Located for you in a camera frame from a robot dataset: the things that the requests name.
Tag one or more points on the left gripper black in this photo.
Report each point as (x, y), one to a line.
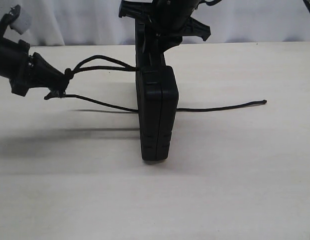
(33, 71)

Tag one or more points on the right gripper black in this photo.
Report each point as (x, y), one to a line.
(171, 19)

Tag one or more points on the black plastic carrying case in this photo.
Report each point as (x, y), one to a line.
(157, 100)

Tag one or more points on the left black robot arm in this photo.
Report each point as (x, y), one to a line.
(6, 67)

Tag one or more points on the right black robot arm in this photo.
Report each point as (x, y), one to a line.
(161, 25)

